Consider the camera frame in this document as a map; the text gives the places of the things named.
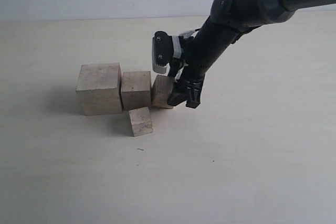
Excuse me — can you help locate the third largest wooden cube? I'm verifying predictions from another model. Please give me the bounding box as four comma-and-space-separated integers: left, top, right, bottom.
151, 74, 175, 109

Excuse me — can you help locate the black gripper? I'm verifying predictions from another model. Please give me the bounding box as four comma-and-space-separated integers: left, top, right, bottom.
167, 18, 238, 109

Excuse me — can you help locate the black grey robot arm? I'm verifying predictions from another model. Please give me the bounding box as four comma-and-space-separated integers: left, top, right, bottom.
167, 0, 335, 109

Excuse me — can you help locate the second largest wooden cube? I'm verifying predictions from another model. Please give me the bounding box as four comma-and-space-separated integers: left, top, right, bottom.
121, 71, 152, 111

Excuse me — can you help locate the smallest wooden cube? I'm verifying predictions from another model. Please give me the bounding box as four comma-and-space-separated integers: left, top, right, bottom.
129, 107, 153, 136

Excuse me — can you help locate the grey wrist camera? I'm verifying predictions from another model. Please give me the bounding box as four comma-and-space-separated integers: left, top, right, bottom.
152, 31, 184, 77

